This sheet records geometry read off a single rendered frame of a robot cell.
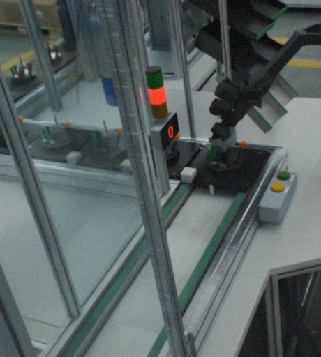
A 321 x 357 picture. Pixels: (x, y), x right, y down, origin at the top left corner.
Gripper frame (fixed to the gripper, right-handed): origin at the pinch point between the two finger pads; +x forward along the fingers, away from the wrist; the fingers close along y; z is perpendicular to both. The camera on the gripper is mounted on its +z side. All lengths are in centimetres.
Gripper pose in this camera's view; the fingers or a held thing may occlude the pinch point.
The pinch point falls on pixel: (220, 130)
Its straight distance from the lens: 188.8
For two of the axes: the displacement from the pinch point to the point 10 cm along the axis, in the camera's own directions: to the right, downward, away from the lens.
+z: -7.7, -6.3, -0.3
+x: -4.6, 5.4, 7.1
